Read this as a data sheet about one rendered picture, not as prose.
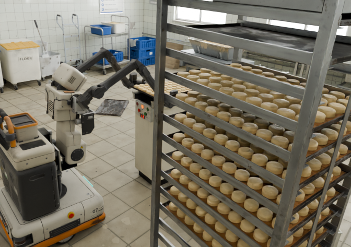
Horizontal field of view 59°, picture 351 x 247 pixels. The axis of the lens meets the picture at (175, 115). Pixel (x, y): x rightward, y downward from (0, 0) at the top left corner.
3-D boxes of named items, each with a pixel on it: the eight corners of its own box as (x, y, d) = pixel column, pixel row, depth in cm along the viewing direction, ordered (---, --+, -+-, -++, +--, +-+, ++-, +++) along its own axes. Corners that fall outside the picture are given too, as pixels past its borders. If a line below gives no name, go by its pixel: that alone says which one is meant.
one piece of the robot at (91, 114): (77, 137, 229) (75, 109, 220) (62, 124, 247) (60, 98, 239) (97, 131, 238) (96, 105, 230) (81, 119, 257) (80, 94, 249)
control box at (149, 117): (138, 113, 292) (138, 98, 286) (153, 121, 275) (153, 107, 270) (135, 114, 289) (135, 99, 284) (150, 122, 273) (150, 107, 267)
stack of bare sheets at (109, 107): (105, 100, 514) (105, 98, 513) (129, 102, 512) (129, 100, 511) (93, 114, 459) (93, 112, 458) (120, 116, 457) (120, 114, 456)
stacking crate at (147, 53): (145, 53, 779) (145, 44, 771) (157, 55, 756) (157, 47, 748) (127, 55, 737) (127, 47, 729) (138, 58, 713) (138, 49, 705)
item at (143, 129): (185, 154, 365) (190, 80, 330) (206, 167, 341) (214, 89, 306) (134, 174, 322) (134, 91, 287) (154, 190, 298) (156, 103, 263)
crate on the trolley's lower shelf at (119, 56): (110, 57, 715) (110, 49, 707) (123, 60, 697) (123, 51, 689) (92, 61, 671) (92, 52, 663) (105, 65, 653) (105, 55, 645)
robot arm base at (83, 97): (72, 96, 214) (80, 101, 205) (81, 88, 216) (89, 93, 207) (80, 104, 219) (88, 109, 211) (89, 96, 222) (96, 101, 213)
